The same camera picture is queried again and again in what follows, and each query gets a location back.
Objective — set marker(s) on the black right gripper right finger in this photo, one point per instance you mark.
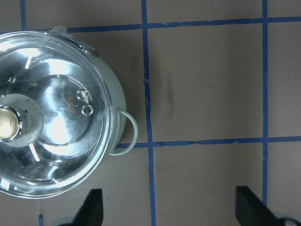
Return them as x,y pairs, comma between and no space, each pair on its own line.
250,211

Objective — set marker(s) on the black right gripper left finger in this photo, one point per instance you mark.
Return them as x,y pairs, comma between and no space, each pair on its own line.
91,211

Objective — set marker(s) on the pale green cooking pot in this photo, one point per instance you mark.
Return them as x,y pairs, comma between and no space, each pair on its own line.
117,94

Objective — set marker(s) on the glass pot lid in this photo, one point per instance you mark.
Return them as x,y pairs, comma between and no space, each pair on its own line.
47,113

